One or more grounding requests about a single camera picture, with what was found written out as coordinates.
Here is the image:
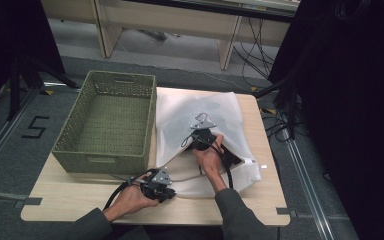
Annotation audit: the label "black metal stand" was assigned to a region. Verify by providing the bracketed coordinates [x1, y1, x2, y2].
[6, 54, 82, 122]
[253, 71, 302, 141]

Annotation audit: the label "metal floor rail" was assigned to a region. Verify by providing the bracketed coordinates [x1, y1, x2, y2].
[283, 129, 335, 240]
[0, 88, 42, 179]

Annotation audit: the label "black curtain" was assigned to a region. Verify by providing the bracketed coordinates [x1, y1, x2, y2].
[0, 0, 66, 113]
[267, 0, 384, 240]

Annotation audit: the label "person's dark trousers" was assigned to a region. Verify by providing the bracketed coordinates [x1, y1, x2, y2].
[111, 224, 226, 240]

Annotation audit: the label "black floor cables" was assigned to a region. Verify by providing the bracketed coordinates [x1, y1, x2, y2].
[260, 106, 302, 143]

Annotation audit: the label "white mesh laundry bag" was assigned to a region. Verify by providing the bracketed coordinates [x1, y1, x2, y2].
[154, 86, 263, 200]

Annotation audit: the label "beige wooden desk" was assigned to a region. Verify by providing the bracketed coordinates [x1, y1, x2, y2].
[41, 0, 302, 71]

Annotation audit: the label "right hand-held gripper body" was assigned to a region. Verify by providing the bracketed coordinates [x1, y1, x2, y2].
[187, 121, 218, 152]

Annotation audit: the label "dark power strip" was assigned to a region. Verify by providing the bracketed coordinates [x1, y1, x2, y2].
[137, 29, 168, 42]

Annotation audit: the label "green perforated plastic basket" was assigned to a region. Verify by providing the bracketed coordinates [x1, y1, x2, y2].
[51, 69, 158, 176]

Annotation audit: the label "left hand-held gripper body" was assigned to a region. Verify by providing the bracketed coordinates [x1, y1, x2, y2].
[139, 166, 174, 202]

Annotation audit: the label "person's left hand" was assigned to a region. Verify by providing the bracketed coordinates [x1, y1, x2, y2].
[111, 180, 161, 218]

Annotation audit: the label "person's right hand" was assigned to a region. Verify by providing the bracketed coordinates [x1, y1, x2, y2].
[191, 133, 226, 189]

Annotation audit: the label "bundle of black hanging cables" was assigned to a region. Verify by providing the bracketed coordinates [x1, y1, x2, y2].
[232, 16, 278, 80]

